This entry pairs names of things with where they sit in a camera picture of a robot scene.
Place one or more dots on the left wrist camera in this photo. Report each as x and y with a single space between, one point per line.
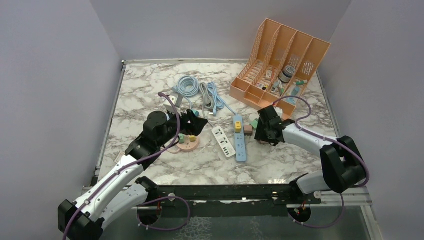
176 100

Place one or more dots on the green charger plug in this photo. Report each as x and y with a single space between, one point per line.
254 123
181 138

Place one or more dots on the teal charger plug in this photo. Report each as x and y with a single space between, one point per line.
196 113

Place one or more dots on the small card on table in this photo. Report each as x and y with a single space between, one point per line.
119 156

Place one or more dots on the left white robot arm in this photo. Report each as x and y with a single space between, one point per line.
88 216

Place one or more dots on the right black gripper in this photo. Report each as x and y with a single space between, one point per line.
260 134

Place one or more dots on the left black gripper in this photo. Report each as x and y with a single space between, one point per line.
196 125

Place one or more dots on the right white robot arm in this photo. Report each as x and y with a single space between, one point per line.
341 164

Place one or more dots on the pink round power strip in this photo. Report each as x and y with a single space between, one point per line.
188 145

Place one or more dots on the yellow charger plug back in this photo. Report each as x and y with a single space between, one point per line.
192 138

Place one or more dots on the yellow charger plug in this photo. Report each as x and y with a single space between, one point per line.
237 127
192 138

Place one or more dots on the blue long power strip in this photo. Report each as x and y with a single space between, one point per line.
239 144

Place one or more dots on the orange file organizer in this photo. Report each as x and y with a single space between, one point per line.
276 46

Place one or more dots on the yellow charger plug front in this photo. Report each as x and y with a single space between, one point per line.
237 127

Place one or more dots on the pink charger plug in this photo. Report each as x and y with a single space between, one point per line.
248 130

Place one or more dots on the black mounting rail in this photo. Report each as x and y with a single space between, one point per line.
214 201

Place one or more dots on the white power strip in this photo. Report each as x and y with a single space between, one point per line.
223 142

